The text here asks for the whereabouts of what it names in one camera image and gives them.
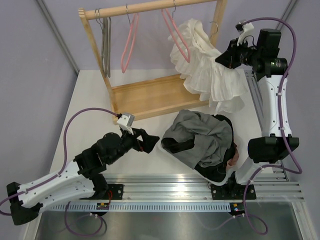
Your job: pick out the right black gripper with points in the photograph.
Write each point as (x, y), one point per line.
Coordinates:
(228, 58)

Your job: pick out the grey pleated skirt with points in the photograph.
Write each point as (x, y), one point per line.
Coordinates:
(202, 137)

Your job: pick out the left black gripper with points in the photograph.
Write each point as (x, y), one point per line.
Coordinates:
(149, 141)

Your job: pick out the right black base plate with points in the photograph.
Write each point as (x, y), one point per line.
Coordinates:
(232, 192)

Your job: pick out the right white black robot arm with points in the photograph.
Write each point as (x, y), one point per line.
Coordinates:
(268, 69)

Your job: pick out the pink pleated skirt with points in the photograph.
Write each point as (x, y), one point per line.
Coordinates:
(233, 161)

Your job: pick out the aluminium mounting rail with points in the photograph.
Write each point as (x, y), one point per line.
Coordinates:
(268, 187)

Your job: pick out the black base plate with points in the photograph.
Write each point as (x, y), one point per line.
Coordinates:
(114, 191)
(232, 192)

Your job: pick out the cream white hanger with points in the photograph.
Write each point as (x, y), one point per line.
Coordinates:
(214, 28)

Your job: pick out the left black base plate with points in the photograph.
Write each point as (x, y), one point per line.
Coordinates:
(114, 191)

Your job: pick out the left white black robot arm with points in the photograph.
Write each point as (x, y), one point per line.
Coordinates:
(81, 178)

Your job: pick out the pink velvet hanger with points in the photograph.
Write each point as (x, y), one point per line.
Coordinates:
(175, 34)
(131, 40)

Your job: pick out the white slotted cable duct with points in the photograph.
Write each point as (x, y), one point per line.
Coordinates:
(139, 207)

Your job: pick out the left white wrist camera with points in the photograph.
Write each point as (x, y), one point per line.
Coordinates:
(125, 122)

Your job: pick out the grey metal hanger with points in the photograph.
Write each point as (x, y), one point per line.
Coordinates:
(107, 45)
(102, 45)

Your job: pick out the wooden clothes rack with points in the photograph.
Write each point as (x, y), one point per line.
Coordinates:
(149, 98)

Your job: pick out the white ruffled skirt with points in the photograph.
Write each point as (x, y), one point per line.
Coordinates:
(216, 84)

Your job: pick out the large black skirt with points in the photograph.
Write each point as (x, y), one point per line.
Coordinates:
(220, 162)

